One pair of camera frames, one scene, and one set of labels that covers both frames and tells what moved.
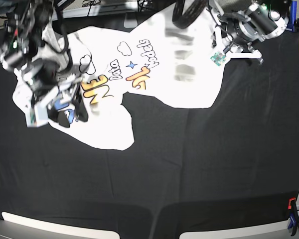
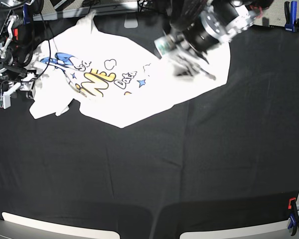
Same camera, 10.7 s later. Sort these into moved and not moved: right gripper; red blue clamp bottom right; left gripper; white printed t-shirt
Moved: white printed t-shirt; right gripper; left gripper
Not moved: red blue clamp bottom right
